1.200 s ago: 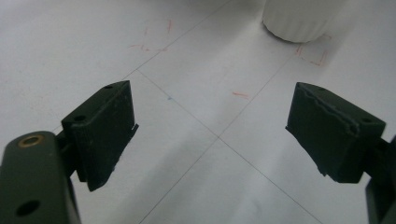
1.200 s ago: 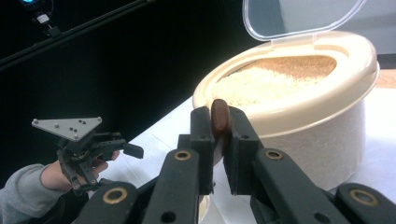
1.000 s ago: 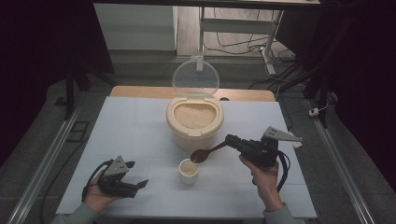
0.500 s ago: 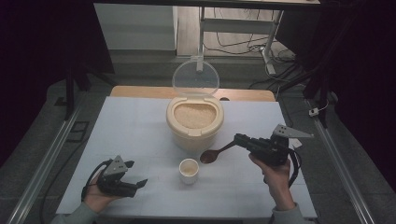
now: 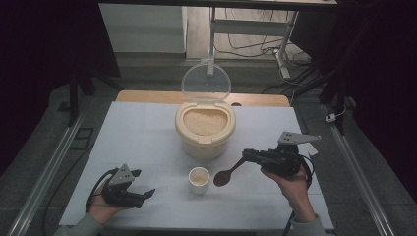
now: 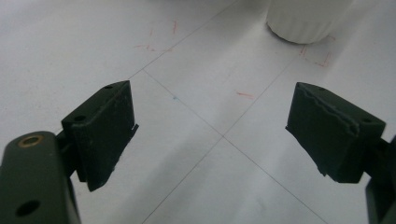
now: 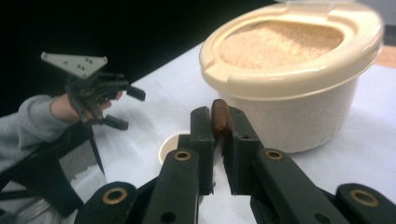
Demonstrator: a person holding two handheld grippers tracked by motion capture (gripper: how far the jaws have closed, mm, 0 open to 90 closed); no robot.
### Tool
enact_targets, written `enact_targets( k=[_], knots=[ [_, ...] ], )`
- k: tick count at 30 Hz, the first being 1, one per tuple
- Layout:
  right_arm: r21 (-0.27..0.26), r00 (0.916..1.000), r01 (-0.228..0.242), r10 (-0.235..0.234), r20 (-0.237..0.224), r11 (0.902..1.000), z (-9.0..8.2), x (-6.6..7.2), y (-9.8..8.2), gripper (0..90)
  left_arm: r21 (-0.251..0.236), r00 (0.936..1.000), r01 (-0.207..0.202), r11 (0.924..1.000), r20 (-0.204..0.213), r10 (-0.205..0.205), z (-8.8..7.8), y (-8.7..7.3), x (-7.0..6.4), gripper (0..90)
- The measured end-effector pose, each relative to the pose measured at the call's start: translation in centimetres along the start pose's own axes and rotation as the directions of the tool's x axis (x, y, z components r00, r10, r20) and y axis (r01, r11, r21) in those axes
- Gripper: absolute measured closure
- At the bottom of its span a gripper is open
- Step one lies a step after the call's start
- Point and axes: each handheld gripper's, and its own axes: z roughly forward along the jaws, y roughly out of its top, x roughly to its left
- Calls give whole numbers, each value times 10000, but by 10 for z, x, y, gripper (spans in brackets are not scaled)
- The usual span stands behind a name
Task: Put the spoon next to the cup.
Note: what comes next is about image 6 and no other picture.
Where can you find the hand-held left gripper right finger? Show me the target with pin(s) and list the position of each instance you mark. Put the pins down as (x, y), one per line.
(333, 133)

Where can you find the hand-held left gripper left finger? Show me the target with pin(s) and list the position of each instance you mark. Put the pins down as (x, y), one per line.
(99, 137)

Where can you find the white cup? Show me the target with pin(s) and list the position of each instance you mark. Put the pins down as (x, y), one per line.
(305, 18)

